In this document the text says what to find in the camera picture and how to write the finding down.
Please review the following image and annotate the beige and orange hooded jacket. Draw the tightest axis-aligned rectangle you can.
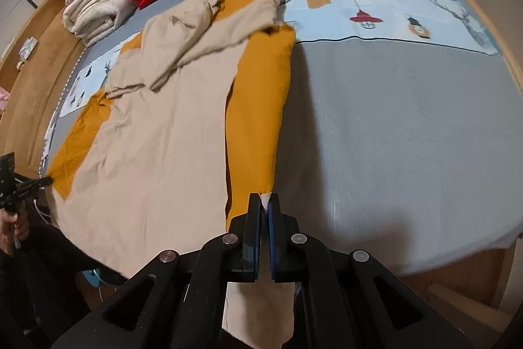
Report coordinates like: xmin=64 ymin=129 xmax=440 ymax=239
xmin=45 ymin=0 xmax=298 ymax=349

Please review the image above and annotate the person's left hand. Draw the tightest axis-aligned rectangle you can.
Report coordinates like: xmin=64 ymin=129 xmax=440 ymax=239
xmin=0 ymin=201 xmax=29 ymax=256

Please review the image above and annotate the grey printed bed sheet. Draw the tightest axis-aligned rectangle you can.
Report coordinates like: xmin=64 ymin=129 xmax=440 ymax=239
xmin=47 ymin=0 xmax=522 ymax=277

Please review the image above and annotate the cream folded fleece blanket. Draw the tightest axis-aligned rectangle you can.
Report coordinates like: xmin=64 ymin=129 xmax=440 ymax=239
xmin=62 ymin=0 xmax=137 ymax=47

